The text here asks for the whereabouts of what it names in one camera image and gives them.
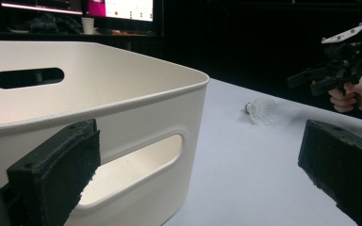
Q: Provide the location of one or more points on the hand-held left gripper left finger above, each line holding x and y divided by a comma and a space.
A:
53, 169

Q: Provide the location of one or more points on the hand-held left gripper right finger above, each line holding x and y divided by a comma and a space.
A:
345, 163

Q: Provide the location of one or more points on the clear plastic item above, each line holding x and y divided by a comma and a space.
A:
260, 111

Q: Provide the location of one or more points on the white plastic storage bin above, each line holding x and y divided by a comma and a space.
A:
132, 94

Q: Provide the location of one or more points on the dark cloth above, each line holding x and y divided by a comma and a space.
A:
53, 25

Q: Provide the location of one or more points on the white paper cup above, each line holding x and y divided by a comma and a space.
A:
88, 25

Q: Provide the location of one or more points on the computer monitor with dark screen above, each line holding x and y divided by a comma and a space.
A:
44, 5

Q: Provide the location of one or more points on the computer monitor with bright screen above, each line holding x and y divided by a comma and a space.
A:
125, 9

